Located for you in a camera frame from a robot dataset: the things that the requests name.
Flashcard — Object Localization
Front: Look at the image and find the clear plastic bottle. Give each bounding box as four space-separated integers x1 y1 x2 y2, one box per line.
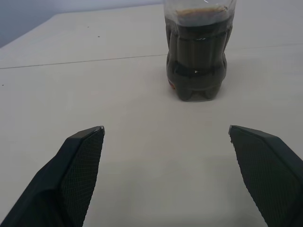
164 0 238 103

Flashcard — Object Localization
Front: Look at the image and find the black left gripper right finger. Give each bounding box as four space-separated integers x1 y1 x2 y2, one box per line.
228 124 303 227

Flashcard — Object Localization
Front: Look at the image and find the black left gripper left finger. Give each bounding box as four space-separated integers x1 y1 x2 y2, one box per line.
0 125 105 227

